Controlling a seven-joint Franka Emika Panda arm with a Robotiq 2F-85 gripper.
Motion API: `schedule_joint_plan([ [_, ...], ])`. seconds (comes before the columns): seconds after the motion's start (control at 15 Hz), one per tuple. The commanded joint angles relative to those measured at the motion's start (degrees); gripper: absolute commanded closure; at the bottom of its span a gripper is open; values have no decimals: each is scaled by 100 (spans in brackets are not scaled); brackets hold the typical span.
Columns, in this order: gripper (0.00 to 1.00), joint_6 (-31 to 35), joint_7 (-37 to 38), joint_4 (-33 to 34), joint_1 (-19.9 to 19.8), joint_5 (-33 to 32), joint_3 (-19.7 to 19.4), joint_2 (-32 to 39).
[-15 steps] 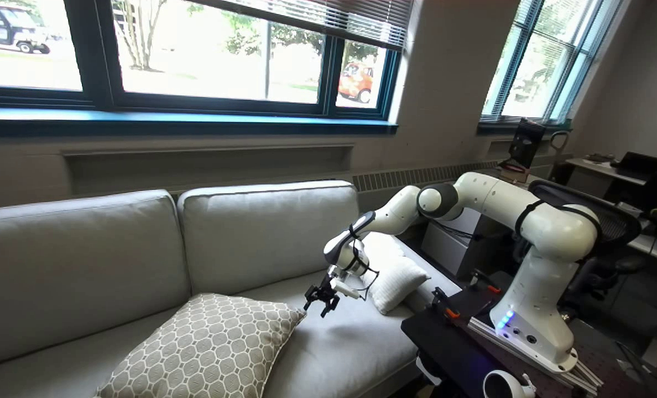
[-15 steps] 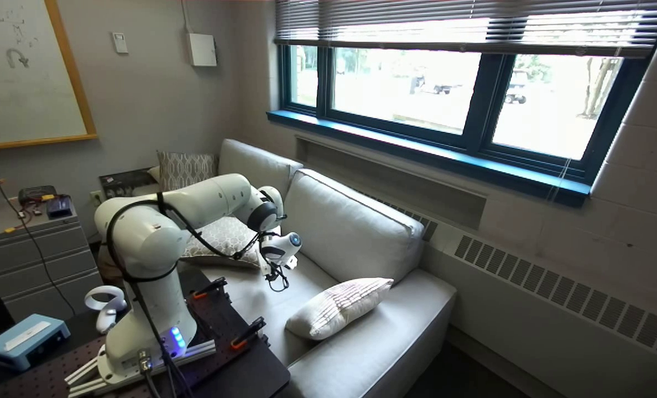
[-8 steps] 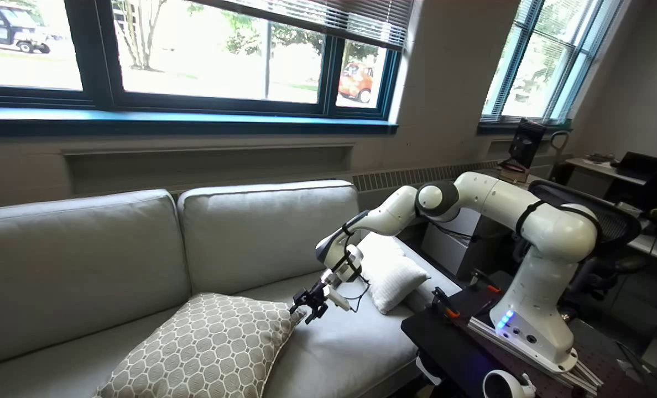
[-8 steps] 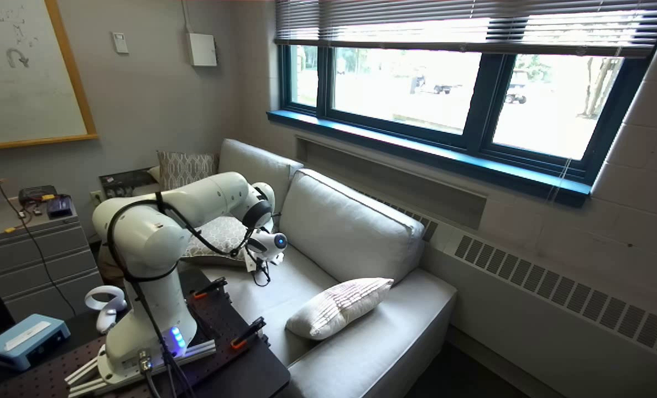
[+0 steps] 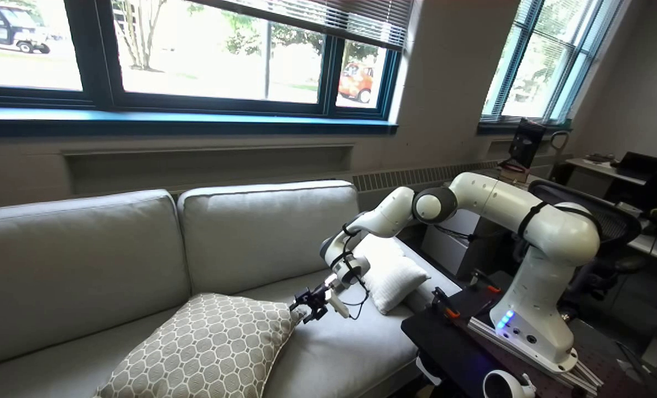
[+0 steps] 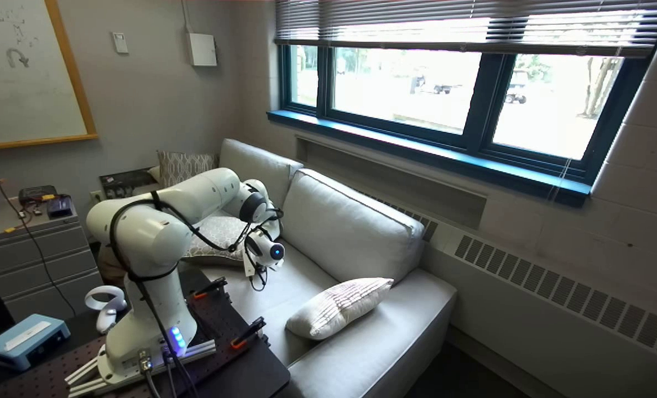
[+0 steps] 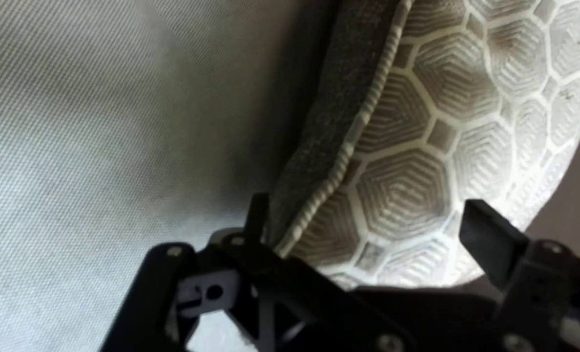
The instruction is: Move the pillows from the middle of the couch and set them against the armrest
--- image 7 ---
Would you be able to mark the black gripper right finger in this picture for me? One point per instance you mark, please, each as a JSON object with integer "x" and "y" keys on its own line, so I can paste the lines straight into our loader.
{"x": 490, "y": 240}

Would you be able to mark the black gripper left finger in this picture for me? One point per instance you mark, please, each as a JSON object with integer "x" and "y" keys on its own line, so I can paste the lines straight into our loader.
{"x": 258, "y": 221}

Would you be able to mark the large octagon-patterned pillow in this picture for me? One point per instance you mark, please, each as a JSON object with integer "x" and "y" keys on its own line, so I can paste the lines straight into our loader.
{"x": 432, "y": 129}

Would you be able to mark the light gray couch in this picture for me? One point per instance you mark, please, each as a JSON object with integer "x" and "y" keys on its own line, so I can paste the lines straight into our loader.
{"x": 106, "y": 129}

